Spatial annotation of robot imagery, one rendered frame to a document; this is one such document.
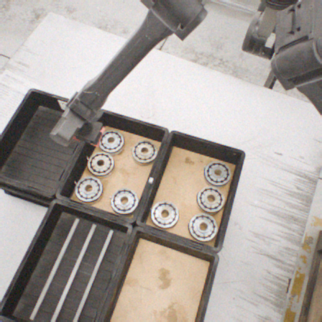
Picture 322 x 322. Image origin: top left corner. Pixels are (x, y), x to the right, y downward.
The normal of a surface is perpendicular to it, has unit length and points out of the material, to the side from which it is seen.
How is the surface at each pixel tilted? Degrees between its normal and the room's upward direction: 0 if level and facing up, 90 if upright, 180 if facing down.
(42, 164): 0
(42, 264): 0
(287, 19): 55
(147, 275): 0
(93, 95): 76
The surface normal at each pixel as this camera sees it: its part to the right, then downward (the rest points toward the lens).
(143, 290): 0.02, -0.42
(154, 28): -0.25, 0.75
